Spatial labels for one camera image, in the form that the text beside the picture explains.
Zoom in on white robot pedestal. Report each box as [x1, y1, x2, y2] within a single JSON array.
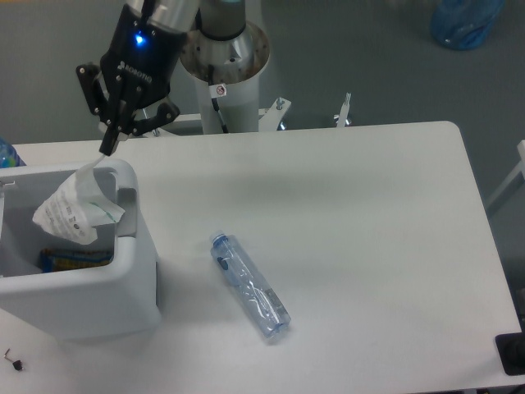
[[180, 21, 270, 135]]

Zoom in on clear plastic water bottle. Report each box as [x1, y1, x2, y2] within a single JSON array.
[[210, 232, 291, 339]]

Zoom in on white trash can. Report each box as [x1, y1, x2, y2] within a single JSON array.
[[1, 159, 161, 340]]

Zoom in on white frame at right edge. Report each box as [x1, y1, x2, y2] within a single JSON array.
[[485, 140, 524, 218]]

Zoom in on metal clamp bolt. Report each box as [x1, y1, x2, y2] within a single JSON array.
[[333, 92, 353, 128]]

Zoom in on white pedestal base bracket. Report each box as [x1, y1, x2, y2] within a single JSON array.
[[145, 97, 292, 138]]

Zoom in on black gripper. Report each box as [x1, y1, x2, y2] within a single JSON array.
[[75, 4, 187, 155]]

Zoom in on blue plastic bag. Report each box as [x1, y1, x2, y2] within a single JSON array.
[[429, 0, 506, 51]]

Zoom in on black device at table edge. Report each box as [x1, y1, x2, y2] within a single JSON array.
[[495, 332, 524, 376]]

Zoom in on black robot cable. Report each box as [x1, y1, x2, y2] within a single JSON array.
[[206, 63, 230, 135]]

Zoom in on blue yellow snack wrapper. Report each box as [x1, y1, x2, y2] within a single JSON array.
[[39, 249, 113, 273]]

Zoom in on blue bottle at left edge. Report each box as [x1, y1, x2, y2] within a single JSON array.
[[0, 138, 26, 168]]

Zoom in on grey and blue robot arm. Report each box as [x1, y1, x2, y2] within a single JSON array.
[[76, 1, 246, 156]]

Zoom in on white plastic wrapper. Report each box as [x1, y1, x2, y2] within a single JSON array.
[[32, 156, 125, 245]]

